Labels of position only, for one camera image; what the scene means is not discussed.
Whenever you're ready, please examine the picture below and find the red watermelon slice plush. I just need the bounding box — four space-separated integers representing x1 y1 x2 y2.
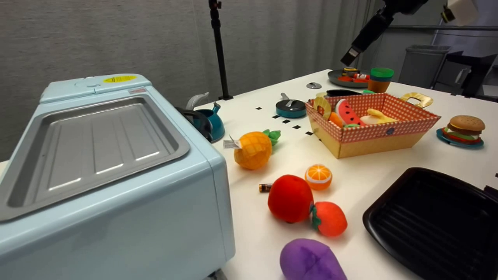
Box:
332 98 363 126

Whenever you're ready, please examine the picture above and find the small red tomato plush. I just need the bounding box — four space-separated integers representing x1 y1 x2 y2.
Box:
309 200 349 239

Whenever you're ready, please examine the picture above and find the teal toy kettle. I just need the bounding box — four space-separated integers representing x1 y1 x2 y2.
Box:
183 91 227 144

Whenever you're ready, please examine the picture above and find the yellow banana plush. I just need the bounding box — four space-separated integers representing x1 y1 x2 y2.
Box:
357 107 399 127

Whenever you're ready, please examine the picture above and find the blue toy plate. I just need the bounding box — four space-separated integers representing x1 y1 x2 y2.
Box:
434 126 485 151

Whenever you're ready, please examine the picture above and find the orange slice plush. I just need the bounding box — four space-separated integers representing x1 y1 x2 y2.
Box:
303 163 334 191

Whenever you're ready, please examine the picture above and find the red apple plush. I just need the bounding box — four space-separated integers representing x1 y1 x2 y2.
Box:
265 174 315 225

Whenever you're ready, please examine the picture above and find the grey toy pan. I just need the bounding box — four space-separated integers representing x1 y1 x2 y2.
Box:
273 91 307 119

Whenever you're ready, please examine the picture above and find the black camera tripod stand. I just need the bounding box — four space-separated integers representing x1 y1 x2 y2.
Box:
206 0 233 101

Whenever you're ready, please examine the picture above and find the toy burger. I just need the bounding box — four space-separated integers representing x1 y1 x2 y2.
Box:
441 113 486 144

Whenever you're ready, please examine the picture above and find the light blue toy oven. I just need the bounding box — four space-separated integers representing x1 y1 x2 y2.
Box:
0 71 236 280

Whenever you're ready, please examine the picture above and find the purple eggplant plush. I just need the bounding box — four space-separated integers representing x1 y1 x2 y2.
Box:
278 238 348 280

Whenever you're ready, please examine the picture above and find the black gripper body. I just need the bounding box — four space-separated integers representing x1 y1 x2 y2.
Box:
379 0 432 17

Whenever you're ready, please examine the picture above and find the dark equipment cart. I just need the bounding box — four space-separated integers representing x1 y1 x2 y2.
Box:
396 43 498 101

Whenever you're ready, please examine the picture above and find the dark round toy pan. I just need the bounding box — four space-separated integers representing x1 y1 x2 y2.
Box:
326 67 373 90

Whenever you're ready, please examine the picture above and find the black grill tray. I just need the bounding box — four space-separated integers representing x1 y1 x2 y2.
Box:
360 166 498 280

